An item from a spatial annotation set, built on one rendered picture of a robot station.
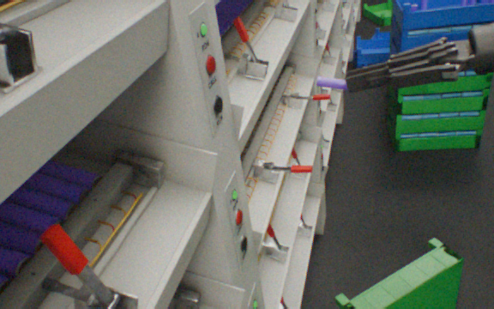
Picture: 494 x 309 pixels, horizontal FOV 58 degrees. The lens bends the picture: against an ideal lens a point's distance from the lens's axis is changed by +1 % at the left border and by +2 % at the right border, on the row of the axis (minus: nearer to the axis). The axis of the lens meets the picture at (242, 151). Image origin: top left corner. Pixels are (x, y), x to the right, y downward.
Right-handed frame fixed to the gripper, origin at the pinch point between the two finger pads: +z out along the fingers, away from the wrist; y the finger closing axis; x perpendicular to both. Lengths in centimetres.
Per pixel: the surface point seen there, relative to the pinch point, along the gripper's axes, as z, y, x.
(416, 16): -10, -77, 17
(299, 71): 18.6, -27.0, 6.1
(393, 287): 4.9, 7.4, 46.0
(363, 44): 18, -163, 53
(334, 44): 21, -97, 26
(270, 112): 20.2, -2.2, 3.4
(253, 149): 20.5, 12.0, 3.2
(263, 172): 18.4, 16.3, 5.6
